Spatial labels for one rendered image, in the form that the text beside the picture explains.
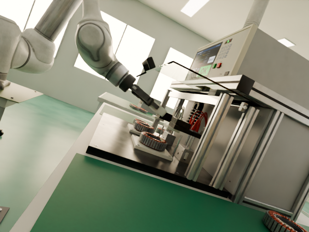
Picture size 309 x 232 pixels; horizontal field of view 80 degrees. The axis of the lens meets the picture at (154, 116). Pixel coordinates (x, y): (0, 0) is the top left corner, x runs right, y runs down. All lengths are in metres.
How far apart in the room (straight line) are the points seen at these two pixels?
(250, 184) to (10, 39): 1.04
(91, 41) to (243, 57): 0.50
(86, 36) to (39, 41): 0.53
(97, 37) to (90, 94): 4.90
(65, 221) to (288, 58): 0.82
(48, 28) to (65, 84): 4.50
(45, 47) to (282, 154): 1.10
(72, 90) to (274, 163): 5.20
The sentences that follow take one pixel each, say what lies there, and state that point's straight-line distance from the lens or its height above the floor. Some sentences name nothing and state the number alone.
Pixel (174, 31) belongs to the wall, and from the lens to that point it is 5.88.
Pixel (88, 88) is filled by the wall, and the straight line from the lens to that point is 5.46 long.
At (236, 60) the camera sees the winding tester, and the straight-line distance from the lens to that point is 0.72.
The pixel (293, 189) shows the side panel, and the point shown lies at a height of 0.85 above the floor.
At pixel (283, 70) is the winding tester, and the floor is 1.24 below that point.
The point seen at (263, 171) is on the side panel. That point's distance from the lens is 0.73.
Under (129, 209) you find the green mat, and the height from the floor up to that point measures 0.75.
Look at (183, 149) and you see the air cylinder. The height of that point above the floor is 0.82.
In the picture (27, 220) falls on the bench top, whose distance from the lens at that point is 0.30.
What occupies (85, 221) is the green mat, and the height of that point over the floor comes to 0.75.
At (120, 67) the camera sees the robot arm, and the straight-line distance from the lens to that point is 0.77.
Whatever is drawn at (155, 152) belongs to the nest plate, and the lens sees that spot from 0.68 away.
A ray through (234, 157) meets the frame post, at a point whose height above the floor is 0.88.
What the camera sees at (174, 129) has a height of 0.88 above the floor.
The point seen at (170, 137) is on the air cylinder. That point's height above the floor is 0.81.
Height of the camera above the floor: 0.94
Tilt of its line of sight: 4 degrees down
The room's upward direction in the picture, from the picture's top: 23 degrees clockwise
